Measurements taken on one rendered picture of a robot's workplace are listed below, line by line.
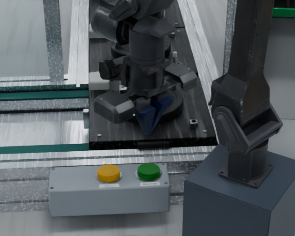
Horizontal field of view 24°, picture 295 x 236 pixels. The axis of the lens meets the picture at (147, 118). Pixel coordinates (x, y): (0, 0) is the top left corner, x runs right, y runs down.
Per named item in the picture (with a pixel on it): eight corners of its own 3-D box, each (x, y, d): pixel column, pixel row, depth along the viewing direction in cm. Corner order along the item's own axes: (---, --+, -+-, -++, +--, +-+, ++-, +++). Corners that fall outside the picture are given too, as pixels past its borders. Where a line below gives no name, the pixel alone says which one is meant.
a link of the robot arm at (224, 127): (281, 136, 102) (286, 99, 98) (244, 161, 96) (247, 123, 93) (245, 120, 105) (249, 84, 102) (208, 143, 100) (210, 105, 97)
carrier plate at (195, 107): (216, 145, 129) (216, 136, 128) (89, 150, 128) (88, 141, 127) (199, 84, 150) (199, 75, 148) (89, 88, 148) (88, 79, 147)
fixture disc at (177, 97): (187, 123, 132) (187, 114, 131) (114, 126, 131) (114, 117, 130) (179, 88, 144) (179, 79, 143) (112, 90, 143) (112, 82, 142)
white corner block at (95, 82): (110, 98, 145) (109, 81, 142) (89, 98, 144) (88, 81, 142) (110, 87, 149) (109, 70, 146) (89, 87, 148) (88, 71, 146)
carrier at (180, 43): (198, 81, 151) (200, 29, 144) (89, 84, 149) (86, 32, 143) (185, 34, 171) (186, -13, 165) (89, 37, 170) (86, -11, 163)
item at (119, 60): (152, 51, 113) (126, 38, 117) (119, 64, 109) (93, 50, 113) (152, 82, 116) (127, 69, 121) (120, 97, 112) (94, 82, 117)
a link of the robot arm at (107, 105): (200, 42, 113) (174, 30, 117) (115, 78, 102) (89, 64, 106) (199, 85, 118) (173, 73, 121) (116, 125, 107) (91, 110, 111)
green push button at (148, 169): (161, 184, 119) (161, 174, 118) (138, 185, 118) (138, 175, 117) (159, 170, 122) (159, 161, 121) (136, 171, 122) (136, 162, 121)
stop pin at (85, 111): (89, 129, 139) (88, 112, 137) (83, 129, 139) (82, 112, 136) (89, 125, 140) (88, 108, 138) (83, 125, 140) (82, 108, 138)
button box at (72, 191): (170, 212, 120) (170, 184, 117) (49, 217, 119) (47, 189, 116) (166, 188, 126) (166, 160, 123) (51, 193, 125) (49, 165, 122)
